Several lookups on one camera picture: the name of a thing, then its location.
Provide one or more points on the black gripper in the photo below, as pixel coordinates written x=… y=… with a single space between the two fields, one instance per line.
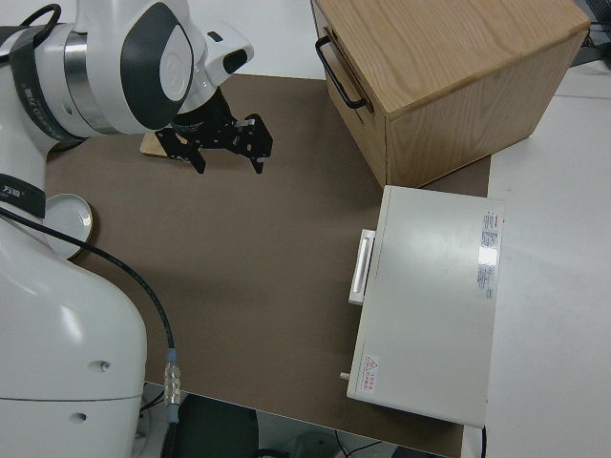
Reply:
x=210 y=124

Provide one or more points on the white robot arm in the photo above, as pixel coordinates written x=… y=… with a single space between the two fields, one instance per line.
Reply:
x=71 y=334

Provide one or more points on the wooden mug tree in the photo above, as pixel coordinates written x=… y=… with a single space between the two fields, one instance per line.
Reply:
x=150 y=145

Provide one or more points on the brown table mat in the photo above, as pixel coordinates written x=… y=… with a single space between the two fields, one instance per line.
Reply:
x=238 y=262

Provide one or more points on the blue call bell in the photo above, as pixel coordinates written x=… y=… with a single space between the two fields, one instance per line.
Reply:
x=69 y=222

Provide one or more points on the large wooden box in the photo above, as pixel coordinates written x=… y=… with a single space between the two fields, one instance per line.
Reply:
x=453 y=71

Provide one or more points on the white toaster oven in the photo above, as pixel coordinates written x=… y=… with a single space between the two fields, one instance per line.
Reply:
x=429 y=296

